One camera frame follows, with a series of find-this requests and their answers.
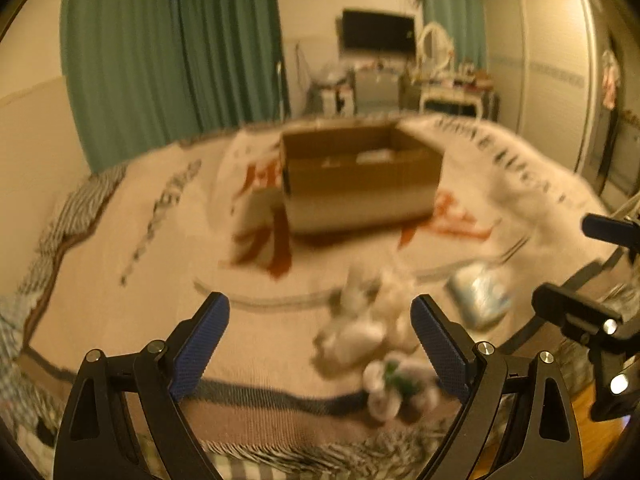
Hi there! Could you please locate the cream printed blanket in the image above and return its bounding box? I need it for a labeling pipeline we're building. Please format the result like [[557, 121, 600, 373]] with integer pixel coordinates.
[[17, 114, 629, 457]]

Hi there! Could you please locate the white green plush toy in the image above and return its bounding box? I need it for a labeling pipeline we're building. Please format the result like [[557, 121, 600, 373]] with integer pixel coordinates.
[[362, 351, 440, 422]]

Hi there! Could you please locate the brown cardboard box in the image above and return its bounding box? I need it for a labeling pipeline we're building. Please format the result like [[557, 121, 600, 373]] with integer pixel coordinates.
[[280, 122, 444, 235]]

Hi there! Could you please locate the small green curtain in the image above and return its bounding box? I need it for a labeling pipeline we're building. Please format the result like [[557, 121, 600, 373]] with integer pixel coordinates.
[[422, 0, 486, 68]]

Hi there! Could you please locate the white dressing table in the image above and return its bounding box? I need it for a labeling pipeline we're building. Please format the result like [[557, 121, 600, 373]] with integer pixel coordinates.
[[399, 70, 500, 122]]

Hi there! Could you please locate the light blue tissue pack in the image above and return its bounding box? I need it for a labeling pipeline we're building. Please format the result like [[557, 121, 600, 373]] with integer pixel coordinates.
[[446, 262, 512, 332]]

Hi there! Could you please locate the checkered bed sheet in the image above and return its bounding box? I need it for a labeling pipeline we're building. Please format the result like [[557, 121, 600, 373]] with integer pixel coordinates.
[[1, 164, 127, 479]]

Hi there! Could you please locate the white sliding wardrobe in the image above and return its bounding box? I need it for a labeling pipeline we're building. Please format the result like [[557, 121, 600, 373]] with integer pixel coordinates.
[[482, 0, 600, 174]]

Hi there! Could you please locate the white soft cloth pile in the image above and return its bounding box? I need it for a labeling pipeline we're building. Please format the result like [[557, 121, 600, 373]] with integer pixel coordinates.
[[314, 262, 419, 377]]

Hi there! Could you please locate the black wall television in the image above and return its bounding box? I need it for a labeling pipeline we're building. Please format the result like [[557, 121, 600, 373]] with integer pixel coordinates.
[[342, 9, 416, 55]]

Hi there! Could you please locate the large green curtain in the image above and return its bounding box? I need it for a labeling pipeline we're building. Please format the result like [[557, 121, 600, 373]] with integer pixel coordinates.
[[61, 0, 290, 171]]

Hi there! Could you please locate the white suitcase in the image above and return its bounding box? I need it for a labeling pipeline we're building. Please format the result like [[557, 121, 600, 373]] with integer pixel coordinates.
[[309, 86, 355, 117]]

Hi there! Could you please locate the hanging pink cloth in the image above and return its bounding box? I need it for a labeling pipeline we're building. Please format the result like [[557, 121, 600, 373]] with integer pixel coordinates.
[[602, 50, 620, 110]]

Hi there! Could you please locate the small grey fridge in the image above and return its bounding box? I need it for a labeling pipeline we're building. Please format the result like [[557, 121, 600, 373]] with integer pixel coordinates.
[[352, 68, 399, 115]]

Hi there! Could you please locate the white oval vanity mirror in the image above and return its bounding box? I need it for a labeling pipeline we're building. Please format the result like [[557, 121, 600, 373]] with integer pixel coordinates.
[[416, 22, 454, 76]]

